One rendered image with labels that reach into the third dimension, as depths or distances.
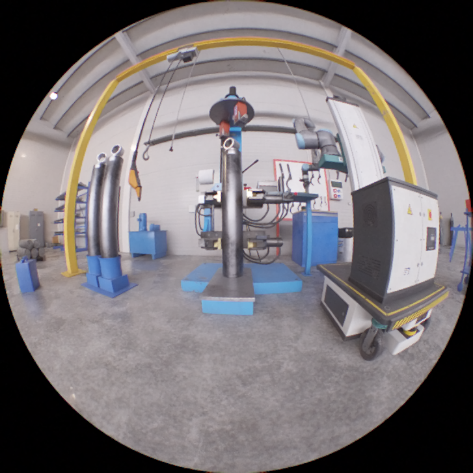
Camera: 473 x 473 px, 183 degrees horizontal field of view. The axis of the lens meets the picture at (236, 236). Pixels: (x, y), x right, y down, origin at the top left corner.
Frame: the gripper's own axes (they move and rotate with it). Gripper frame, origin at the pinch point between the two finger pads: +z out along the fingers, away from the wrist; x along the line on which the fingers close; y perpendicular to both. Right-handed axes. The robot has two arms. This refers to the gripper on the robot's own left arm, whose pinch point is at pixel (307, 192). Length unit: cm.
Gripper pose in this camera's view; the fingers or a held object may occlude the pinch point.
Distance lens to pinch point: 197.2
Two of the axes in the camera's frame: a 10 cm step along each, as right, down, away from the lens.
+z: 0.1, 10.0, 0.5
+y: 10.0, -0.1, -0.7
